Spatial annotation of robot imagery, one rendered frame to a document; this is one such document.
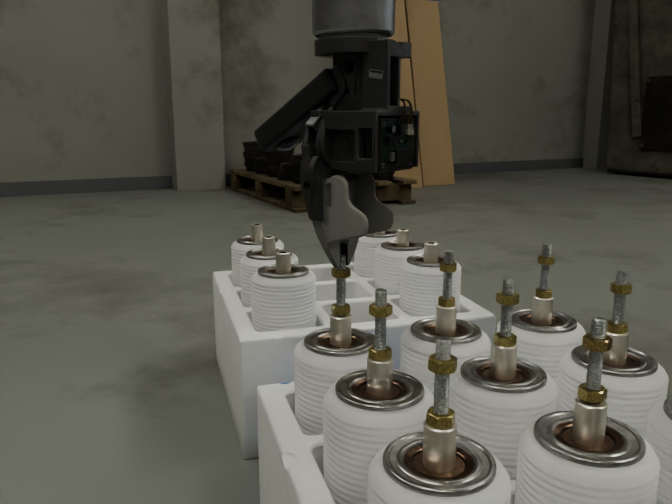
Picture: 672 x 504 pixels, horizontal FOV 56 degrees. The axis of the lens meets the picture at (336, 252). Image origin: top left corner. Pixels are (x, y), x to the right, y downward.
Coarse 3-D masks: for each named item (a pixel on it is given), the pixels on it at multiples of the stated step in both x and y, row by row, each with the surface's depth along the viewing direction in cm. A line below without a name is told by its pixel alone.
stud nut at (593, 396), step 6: (582, 384) 45; (582, 390) 45; (588, 390) 44; (594, 390) 44; (600, 390) 44; (606, 390) 45; (582, 396) 45; (588, 396) 44; (594, 396) 44; (600, 396) 44; (606, 396) 45; (594, 402) 44; (600, 402) 44
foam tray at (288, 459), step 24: (288, 384) 72; (264, 408) 66; (288, 408) 66; (264, 432) 67; (288, 432) 61; (264, 456) 68; (288, 456) 57; (312, 456) 57; (264, 480) 70; (288, 480) 55; (312, 480) 53
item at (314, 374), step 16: (304, 352) 63; (304, 368) 62; (320, 368) 61; (336, 368) 60; (352, 368) 60; (304, 384) 62; (320, 384) 61; (304, 400) 63; (320, 400) 62; (304, 416) 63; (320, 416) 62; (304, 432) 64; (320, 432) 62
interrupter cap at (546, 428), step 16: (544, 416) 48; (560, 416) 49; (544, 432) 46; (560, 432) 46; (608, 432) 46; (624, 432) 46; (560, 448) 44; (576, 448) 44; (592, 448) 45; (608, 448) 45; (624, 448) 44; (640, 448) 44; (592, 464) 42; (608, 464) 42; (624, 464) 42
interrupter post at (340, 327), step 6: (330, 318) 64; (336, 318) 63; (342, 318) 63; (348, 318) 63; (330, 324) 64; (336, 324) 63; (342, 324) 63; (348, 324) 64; (330, 330) 64; (336, 330) 63; (342, 330) 63; (348, 330) 64; (330, 336) 64; (336, 336) 64; (342, 336) 64; (348, 336) 64; (330, 342) 64; (336, 342) 64; (342, 342) 64; (348, 342) 64
